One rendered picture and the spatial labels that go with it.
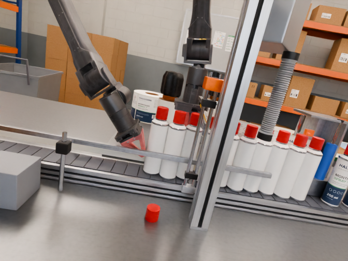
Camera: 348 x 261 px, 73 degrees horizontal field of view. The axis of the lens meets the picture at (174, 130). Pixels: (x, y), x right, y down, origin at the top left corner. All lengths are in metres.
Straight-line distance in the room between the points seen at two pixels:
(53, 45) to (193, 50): 3.83
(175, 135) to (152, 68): 4.67
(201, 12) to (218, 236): 0.57
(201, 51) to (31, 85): 2.39
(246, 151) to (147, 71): 4.72
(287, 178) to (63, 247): 0.62
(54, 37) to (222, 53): 3.01
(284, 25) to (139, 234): 0.53
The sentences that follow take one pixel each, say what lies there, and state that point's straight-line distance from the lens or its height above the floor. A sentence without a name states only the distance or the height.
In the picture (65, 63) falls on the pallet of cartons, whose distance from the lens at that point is 4.32.
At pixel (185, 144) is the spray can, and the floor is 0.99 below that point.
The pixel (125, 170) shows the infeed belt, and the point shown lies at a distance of 0.74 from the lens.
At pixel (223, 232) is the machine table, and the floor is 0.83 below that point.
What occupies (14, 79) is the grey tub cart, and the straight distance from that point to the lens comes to 2.95.
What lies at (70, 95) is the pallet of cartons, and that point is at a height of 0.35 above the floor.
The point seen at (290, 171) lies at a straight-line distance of 0.79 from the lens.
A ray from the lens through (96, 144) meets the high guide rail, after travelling 0.68.
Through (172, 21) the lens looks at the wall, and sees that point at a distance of 5.29.
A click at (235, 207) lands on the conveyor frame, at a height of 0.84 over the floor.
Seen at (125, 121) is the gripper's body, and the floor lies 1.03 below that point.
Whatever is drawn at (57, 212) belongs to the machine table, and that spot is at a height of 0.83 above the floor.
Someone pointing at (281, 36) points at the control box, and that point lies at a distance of 0.52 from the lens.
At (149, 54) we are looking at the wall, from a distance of 5.32.
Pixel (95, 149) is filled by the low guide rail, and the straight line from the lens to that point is 0.77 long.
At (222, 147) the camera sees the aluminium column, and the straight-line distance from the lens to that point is 0.54.
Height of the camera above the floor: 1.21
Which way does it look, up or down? 16 degrees down
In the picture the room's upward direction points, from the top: 12 degrees clockwise
